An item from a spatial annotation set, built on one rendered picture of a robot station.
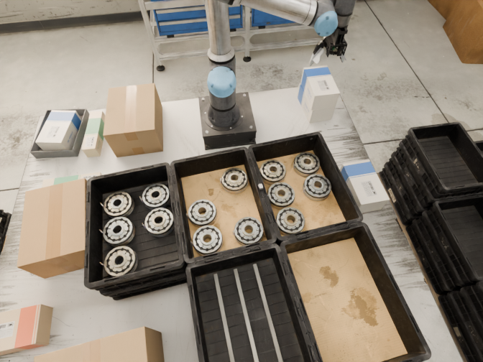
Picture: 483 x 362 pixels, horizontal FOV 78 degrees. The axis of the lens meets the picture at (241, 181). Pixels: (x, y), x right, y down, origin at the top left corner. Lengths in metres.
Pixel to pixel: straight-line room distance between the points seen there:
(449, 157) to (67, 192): 1.89
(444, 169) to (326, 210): 0.94
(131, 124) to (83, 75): 1.93
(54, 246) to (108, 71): 2.27
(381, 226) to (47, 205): 1.30
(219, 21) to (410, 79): 2.30
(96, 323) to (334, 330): 0.80
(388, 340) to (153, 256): 0.78
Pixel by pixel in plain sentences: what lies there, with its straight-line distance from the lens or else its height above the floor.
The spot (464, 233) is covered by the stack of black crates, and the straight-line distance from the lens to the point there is 1.93.
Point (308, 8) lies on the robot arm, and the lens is 1.11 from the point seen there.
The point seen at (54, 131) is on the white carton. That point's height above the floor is 0.79.
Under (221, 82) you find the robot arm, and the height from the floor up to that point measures 1.03.
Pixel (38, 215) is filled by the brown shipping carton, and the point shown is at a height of 0.86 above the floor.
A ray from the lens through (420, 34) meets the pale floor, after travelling 3.87.
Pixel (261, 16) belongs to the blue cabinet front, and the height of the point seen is 0.40.
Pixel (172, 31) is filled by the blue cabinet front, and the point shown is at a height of 0.35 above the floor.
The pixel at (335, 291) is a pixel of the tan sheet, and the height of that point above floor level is 0.83.
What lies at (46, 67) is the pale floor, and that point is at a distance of 3.57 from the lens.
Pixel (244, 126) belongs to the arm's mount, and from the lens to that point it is 1.39.
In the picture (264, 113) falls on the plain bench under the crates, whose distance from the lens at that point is 1.59.
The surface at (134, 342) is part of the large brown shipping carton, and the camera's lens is 0.99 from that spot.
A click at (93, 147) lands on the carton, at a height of 0.76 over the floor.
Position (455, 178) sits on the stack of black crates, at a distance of 1.94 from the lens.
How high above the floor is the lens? 1.84
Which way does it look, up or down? 59 degrees down
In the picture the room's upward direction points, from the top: 1 degrees counter-clockwise
